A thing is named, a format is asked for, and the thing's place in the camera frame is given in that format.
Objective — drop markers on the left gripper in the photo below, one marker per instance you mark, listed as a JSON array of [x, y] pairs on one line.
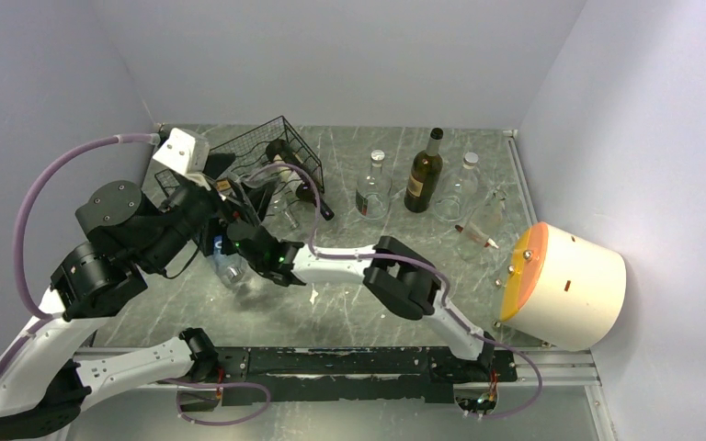
[[254, 201]]

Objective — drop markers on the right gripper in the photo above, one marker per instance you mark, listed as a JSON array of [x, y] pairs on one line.
[[226, 248]]

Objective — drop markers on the square black-capped liquor bottle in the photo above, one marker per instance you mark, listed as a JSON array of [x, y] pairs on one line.
[[223, 186]]

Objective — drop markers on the blue liquid glass bottle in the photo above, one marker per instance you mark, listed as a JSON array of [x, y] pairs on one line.
[[229, 268]]

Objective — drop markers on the clear wine bottle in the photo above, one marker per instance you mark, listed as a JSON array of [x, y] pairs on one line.
[[280, 213]]

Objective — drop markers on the dark green labelled wine bottle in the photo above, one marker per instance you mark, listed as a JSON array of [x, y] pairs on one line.
[[279, 152]]

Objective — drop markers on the clear round silver-capped bottle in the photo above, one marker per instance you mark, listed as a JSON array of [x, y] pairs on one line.
[[373, 190]]

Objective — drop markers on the tall dark wine bottle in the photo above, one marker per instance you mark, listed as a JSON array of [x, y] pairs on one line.
[[424, 174]]

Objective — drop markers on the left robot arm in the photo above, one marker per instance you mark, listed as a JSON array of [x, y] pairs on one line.
[[42, 387]]

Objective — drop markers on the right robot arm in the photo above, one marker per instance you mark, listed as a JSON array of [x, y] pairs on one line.
[[404, 282]]

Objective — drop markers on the clear bottle red label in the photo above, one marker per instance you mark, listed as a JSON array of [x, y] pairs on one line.
[[478, 233]]

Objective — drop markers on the cream drum orange lid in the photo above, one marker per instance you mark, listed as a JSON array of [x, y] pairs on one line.
[[562, 289]]

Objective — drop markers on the black wire wine rack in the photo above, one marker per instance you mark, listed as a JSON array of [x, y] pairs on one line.
[[250, 150]]

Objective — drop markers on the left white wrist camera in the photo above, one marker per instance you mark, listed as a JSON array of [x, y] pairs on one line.
[[186, 153]]

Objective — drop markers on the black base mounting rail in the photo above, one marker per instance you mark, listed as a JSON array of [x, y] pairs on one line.
[[426, 373]]

